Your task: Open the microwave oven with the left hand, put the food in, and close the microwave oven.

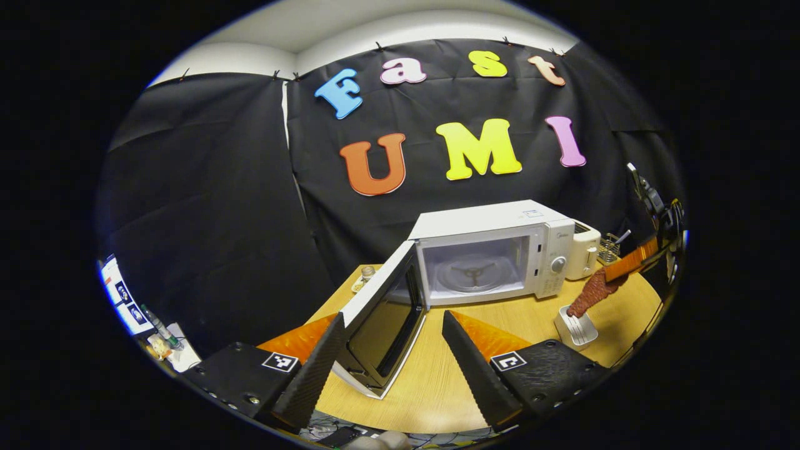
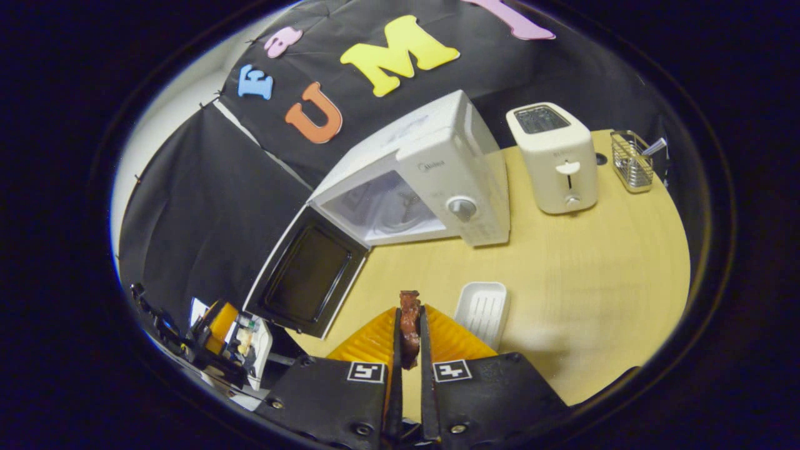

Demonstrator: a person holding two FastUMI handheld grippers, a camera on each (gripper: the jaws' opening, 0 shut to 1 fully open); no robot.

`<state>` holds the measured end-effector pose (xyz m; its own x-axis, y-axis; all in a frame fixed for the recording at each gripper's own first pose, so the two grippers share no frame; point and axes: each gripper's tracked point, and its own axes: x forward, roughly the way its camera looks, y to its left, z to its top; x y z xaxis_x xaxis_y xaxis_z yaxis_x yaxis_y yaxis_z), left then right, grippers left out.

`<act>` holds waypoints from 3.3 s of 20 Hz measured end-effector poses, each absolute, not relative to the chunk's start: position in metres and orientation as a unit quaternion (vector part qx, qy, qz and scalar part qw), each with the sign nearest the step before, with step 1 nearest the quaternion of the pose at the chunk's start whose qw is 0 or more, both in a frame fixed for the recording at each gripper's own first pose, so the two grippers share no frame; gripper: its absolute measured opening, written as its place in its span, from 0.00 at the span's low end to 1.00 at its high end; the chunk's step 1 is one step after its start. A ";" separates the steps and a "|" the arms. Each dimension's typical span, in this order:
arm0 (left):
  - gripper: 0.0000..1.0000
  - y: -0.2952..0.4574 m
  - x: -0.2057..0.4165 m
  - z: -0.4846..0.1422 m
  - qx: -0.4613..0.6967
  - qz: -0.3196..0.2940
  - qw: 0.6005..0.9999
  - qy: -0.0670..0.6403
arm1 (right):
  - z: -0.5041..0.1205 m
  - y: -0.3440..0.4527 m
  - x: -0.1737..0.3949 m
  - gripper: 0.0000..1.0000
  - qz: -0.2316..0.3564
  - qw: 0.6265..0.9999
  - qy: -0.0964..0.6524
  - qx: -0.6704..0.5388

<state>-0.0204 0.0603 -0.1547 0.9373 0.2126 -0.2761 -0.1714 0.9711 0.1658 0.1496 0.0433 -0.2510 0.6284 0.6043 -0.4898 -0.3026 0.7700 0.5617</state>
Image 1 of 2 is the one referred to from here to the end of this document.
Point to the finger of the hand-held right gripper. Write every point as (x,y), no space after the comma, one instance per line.
(634,261)

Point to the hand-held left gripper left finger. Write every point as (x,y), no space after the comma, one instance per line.
(312,375)

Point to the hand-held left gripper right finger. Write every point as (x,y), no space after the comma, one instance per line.
(472,369)

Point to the reddish brown meat slab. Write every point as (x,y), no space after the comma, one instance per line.
(594,290)

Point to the white microwave oven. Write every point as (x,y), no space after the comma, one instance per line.
(481,219)

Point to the metal spoon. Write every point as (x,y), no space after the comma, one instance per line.
(623,236)

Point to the cream white toaster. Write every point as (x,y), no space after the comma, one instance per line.
(581,253)

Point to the white rectangular tray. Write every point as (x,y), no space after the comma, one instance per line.
(578,331)

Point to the clear plastic water bottle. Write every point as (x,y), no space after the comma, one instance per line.
(367,278)

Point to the green marker pen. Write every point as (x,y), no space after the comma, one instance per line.
(161,326)

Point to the black backdrop cloth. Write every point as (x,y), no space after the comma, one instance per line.
(206,206)

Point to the white printed sheet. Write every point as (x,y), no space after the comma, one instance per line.
(122,297)

